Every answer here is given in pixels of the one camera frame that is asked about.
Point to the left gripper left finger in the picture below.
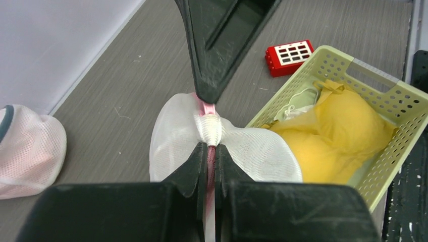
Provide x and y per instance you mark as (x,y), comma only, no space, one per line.
(187,199)

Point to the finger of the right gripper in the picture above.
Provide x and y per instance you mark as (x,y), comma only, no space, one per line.
(219,35)

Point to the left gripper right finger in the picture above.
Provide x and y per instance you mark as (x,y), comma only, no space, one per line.
(227,174)

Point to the white pink-zipper laundry bag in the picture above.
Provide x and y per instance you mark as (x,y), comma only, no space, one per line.
(185,121)

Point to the yellow bra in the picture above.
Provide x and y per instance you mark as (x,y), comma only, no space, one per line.
(335,136)

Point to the white grey-zipper laundry bag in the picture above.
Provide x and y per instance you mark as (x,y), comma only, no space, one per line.
(33,150)

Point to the red toy block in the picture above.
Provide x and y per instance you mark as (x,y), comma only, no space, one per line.
(286,59)

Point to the green plastic basket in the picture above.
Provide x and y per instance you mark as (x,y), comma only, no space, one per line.
(394,100)

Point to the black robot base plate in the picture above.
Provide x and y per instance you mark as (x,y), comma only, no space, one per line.
(406,210)

